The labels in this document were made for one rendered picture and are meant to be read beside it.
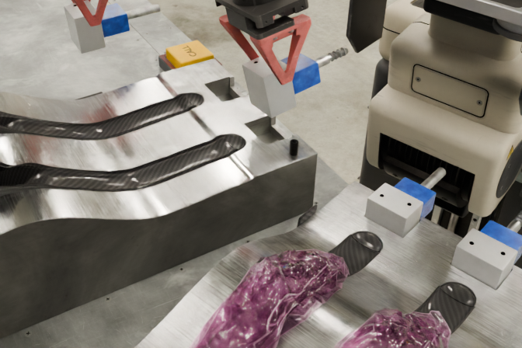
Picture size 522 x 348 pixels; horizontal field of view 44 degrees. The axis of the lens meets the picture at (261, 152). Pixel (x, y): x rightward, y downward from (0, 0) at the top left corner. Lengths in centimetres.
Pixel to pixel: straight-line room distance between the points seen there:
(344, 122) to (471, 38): 145
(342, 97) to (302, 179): 178
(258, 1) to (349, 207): 25
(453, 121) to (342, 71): 173
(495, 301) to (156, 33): 78
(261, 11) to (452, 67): 39
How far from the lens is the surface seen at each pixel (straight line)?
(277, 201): 77
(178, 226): 71
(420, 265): 70
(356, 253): 71
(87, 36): 95
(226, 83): 91
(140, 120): 84
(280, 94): 75
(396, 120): 103
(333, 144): 228
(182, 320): 60
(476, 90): 99
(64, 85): 109
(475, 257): 69
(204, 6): 324
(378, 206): 72
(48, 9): 135
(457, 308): 68
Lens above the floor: 135
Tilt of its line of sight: 37 degrees down
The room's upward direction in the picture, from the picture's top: 1 degrees clockwise
